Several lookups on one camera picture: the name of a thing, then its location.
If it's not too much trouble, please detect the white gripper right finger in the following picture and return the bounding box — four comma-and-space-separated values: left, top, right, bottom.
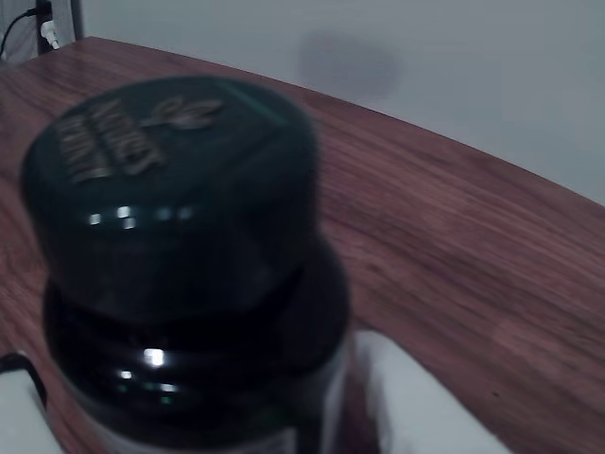
355, 329, 515, 454

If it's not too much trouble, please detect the thin black wall cable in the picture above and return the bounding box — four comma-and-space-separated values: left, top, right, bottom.
0, 8, 38, 61

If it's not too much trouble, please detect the green-capped dark pill bottle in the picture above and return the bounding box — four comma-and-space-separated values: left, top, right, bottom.
18, 75, 375, 454

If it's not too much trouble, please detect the dark upright post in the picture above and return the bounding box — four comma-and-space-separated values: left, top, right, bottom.
35, 0, 85, 54

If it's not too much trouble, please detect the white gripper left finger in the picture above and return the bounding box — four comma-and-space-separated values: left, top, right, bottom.
0, 351, 65, 454

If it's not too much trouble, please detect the white wall plug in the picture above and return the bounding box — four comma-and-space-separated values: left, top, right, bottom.
39, 19, 61, 51

